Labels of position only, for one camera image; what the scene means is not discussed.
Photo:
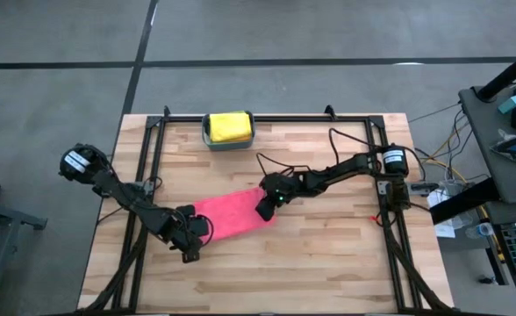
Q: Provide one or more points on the small teal box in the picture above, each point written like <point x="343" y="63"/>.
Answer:
<point x="509" y="104"/>

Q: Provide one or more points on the teal plastic bin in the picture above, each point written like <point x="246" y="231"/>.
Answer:
<point x="227" y="146"/>

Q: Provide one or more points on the grey workstation desk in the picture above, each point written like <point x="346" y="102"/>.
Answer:
<point x="488" y="127"/>

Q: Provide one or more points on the black diagonal pole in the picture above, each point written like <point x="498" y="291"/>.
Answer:
<point x="508" y="74"/>

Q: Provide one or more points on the small black floor object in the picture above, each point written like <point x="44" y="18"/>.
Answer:
<point x="486" y="279"/>

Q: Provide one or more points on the black aluminium table frame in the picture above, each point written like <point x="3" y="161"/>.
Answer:
<point x="284" y="119"/>

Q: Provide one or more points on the small red connector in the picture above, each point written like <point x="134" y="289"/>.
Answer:
<point x="374" y="217"/>

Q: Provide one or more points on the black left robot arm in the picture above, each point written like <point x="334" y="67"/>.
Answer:
<point x="126" y="193"/>

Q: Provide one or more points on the grey metal cart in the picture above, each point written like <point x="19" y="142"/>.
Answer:
<point x="3" y="215"/>

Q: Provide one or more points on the pink microfiber towel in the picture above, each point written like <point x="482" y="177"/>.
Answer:
<point x="236" y="213"/>

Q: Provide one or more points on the yellow microfiber towel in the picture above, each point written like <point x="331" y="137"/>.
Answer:
<point x="229" y="125"/>

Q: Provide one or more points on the black frame clamp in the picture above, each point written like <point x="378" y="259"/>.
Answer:
<point x="329" y="112"/>
<point x="166" y="112"/>

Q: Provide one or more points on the white paper sheet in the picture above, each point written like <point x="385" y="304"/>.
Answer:
<point x="444" y="230"/>

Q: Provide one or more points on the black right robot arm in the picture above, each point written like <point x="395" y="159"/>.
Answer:
<point x="346" y="169"/>

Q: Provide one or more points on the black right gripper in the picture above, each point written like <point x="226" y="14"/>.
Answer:
<point x="280" y="188"/>

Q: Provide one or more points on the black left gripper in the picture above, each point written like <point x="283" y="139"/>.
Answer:
<point x="190" y="232"/>

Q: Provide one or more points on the clear plastic bottle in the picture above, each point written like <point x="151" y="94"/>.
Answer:
<point x="482" y="230"/>

